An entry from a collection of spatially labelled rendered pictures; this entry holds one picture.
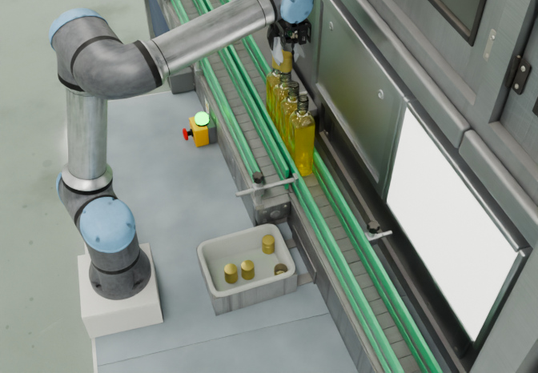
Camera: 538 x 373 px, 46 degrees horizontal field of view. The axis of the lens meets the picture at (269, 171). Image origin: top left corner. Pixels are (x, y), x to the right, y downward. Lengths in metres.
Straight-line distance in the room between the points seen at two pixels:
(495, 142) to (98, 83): 0.72
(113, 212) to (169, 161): 0.57
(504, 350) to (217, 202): 1.41
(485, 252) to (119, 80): 0.75
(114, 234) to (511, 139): 0.84
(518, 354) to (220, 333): 1.17
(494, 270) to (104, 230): 0.81
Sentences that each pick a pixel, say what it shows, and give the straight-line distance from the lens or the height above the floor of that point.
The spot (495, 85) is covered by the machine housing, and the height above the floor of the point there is 1.51.
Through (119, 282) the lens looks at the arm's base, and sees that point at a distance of 1.58.
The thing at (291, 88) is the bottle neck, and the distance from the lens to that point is 1.65.
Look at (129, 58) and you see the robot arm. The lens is 1.22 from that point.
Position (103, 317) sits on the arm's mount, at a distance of 1.62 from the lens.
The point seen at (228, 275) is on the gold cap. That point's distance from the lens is 1.67.
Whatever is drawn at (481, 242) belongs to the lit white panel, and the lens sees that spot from 1.26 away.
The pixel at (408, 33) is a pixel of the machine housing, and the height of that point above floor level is 1.43.
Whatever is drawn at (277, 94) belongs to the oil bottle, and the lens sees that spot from 1.73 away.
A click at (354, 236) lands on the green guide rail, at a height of 0.92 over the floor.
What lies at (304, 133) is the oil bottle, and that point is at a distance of 1.66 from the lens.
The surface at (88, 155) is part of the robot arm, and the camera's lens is 1.47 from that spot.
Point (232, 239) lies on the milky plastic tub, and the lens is 1.71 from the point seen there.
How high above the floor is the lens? 2.20
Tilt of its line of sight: 47 degrees down
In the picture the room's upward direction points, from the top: straight up
